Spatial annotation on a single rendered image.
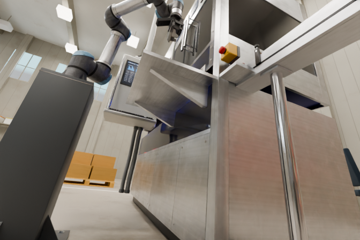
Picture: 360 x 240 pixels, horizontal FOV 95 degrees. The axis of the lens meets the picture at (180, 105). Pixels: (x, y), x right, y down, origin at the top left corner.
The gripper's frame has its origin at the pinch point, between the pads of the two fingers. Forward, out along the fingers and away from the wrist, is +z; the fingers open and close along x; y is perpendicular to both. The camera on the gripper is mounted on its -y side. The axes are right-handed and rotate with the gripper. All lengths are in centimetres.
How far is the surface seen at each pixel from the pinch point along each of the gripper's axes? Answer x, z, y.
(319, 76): -12, -12, 121
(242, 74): -21.2, 23.5, 35.4
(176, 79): -2.6, 25.9, 7.9
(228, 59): -17.4, 13.6, 29.9
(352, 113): 67, -72, 374
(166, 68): -5.3, 23.6, 0.8
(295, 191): -34, 73, 43
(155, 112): 47, 29, 10
